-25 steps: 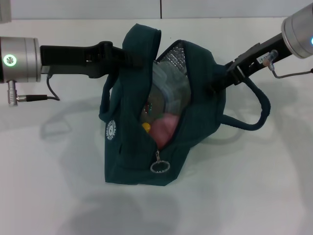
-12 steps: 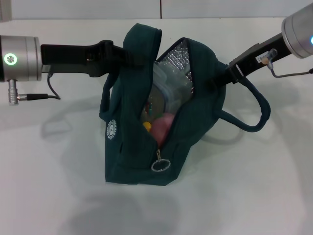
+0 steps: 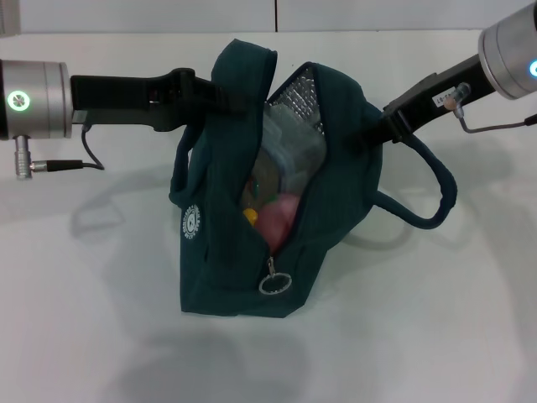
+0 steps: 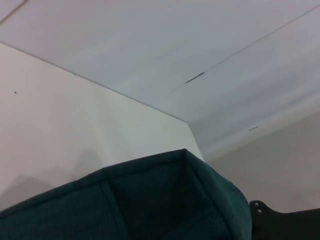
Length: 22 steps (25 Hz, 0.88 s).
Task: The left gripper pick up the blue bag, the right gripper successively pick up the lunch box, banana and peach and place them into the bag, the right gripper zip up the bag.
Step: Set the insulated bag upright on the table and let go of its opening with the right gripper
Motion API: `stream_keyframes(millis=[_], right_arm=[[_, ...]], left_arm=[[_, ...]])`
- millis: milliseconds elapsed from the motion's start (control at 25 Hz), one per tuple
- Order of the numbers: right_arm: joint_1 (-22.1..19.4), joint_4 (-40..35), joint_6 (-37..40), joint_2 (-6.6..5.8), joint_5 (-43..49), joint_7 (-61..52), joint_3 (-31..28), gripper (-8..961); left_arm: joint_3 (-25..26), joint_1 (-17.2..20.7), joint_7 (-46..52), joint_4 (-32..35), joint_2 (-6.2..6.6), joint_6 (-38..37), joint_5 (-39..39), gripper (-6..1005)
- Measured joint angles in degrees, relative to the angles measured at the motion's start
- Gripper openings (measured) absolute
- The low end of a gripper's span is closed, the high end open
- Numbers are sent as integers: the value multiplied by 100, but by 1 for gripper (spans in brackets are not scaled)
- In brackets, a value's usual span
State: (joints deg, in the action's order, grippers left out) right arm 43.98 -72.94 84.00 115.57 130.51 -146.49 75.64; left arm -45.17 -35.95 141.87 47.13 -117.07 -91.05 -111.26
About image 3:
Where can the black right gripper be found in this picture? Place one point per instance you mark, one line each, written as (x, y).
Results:
(428, 103)

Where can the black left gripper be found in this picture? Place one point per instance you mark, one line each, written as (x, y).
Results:
(117, 101)

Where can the clear food container blue seal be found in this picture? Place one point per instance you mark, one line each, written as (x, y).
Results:
(289, 147)

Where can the yellow banana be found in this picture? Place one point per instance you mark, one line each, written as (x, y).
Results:
(251, 217)

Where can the pink toy peach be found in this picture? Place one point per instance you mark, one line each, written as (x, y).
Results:
(277, 218)

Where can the dark teal insulated lunch bag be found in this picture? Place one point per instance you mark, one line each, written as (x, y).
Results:
(222, 273)

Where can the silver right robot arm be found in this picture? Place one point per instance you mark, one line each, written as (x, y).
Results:
(507, 54)

